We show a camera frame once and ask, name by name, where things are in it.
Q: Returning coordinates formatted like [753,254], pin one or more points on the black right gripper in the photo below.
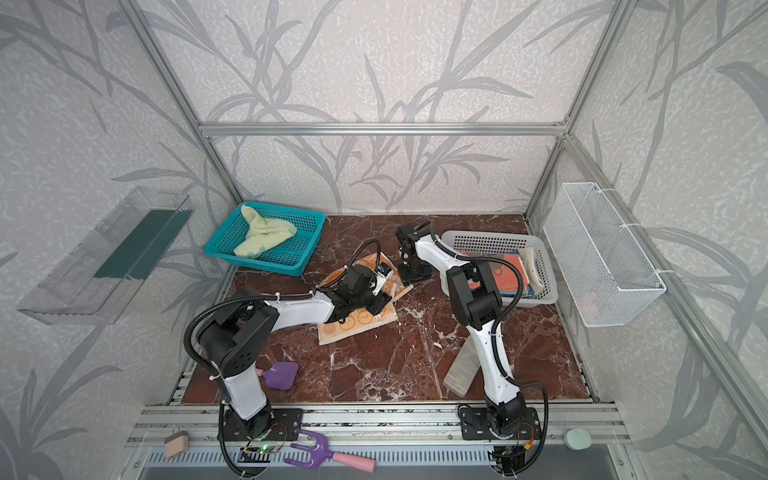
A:
[411,270]

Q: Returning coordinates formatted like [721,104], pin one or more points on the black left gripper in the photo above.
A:
[377,298]

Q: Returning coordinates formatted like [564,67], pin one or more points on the orange patterned towel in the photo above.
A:
[362,320]

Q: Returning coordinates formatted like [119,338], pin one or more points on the coral brown bear towel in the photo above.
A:
[506,279]

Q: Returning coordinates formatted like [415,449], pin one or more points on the blue cream Doraemon towel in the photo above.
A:
[524,261]

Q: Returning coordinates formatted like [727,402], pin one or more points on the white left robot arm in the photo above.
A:
[227,338]

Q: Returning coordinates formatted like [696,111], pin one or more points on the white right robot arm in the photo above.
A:
[477,304]

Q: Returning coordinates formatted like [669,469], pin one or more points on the white plastic basket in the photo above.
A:
[475,243]

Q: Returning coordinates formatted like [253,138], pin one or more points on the light green cloth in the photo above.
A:
[263,234]

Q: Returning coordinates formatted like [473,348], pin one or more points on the teal plastic basket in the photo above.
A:
[290,258]

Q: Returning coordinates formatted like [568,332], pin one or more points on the grey stone block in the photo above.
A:
[463,370]

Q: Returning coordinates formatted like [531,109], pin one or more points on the mint green round object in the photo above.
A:
[577,439]

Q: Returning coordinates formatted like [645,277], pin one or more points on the pink sponge block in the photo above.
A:
[176,444]

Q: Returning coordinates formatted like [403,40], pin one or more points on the purple toy shovel pink handle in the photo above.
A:
[280,376]

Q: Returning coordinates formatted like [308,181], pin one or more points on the aluminium frame profile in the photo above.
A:
[741,390]

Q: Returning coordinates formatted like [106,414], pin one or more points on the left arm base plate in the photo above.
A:
[258,440]

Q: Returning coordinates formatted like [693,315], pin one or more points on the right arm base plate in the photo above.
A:
[478,423]

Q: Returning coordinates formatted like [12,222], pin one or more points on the purple toy rake pink handle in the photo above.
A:
[320,451]

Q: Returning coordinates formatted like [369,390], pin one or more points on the white wire mesh basket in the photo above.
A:
[610,278]

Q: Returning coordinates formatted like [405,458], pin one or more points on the clear plastic wall shelf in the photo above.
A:
[94,284]

